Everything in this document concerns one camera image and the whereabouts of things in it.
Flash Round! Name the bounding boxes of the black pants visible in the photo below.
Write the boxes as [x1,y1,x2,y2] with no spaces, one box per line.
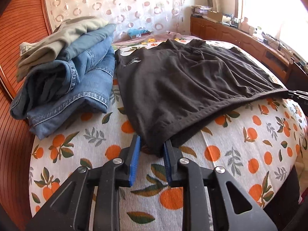
[115,39,285,155]

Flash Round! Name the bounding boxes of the wooden sideboard cabinet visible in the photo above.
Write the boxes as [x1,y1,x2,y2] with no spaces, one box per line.
[190,16,307,91]

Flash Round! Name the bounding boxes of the person's dark clothed body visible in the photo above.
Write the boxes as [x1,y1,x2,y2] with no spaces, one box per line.
[264,167,307,230]

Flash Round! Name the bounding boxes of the orange-print bed sheet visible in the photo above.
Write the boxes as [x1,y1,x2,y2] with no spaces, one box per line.
[28,37,308,231]

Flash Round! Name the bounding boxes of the white jug bottle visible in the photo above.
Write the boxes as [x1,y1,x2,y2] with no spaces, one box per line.
[239,17,250,33]

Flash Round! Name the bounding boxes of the window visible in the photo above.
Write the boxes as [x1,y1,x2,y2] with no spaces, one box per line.
[239,0,307,61]

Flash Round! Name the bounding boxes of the cardboard box on cabinet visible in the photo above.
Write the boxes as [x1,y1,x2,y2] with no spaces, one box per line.
[207,10,223,22]

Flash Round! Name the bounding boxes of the dark blue folded jeans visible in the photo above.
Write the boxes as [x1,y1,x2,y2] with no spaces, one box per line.
[10,36,115,139]

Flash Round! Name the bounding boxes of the stack of books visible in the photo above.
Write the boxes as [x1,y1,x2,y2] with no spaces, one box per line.
[191,5,213,17]

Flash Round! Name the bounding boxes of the light blue folded jeans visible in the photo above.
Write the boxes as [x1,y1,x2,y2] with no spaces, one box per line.
[56,23,116,61]

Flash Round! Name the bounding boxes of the circle-pattern sheer curtain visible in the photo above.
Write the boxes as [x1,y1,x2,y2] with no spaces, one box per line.
[45,0,189,41]

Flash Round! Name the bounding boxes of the beige folded pants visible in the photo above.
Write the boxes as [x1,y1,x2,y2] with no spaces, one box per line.
[16,16,108,82]

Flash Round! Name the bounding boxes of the floral pink blanket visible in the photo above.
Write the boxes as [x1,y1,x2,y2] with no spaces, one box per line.
[112,31,199,48]

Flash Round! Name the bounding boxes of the box with blue cloth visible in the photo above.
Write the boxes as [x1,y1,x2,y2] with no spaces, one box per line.
[127,29,151,39]

